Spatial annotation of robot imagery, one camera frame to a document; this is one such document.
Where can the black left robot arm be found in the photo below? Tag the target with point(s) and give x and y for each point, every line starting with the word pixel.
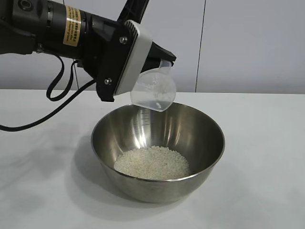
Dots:
pixel 16 31

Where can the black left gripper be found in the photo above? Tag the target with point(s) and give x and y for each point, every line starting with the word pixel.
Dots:
pixel 95 38

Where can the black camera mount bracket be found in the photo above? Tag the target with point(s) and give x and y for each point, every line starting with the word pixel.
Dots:
pixel 112 69

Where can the stainless steel mixing bowl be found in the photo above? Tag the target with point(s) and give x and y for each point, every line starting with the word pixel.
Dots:
pixel 205 148

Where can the white rice grains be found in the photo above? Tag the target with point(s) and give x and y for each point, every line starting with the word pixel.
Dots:
pixel 152 164

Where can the clear plastic measuring cup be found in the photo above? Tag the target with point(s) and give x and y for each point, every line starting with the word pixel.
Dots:
pixel 147 90

